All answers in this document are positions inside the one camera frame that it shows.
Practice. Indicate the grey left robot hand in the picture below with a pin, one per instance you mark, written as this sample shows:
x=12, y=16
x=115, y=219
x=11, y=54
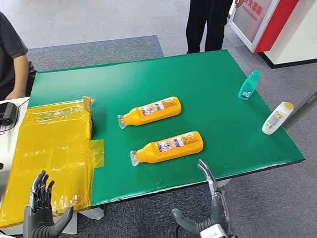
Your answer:
x=38, y=220

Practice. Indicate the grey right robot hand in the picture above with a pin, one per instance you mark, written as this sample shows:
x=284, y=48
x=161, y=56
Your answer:
x=219, y=210

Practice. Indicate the orange bottle with clear cap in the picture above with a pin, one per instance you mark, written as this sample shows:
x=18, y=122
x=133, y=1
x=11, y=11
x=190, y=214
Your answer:
x=151, y=153
x=138, y=116

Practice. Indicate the white bottle with yellow cap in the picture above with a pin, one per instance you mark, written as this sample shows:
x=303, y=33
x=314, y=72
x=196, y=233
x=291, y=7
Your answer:
x=275, y=120

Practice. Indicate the teal plastic bottle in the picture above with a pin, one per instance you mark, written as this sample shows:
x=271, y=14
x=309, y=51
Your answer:
x=248, y=85

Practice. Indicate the yellow plastic bag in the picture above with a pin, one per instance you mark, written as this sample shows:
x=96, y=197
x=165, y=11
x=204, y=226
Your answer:
x=49, y=148

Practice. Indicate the white desk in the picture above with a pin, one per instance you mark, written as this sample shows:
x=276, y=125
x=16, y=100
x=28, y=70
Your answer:
x=7, y=144

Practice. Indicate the green table mat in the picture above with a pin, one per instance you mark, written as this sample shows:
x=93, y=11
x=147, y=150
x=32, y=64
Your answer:
x=210, y=108

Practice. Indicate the black device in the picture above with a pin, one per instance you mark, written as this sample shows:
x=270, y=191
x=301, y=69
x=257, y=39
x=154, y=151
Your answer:
x=7, y=113

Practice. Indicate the seated person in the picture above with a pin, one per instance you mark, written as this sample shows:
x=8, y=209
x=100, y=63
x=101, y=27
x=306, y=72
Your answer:
x=10, y=56

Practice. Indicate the standing person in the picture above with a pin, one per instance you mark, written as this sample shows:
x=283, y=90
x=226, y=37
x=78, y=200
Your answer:
x=205, y=23

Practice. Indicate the white and red cabinet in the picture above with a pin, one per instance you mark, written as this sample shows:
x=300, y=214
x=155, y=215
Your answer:
x=284, y=33

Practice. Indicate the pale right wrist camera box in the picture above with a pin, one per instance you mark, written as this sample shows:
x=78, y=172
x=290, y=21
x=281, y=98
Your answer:
x=213, y=232

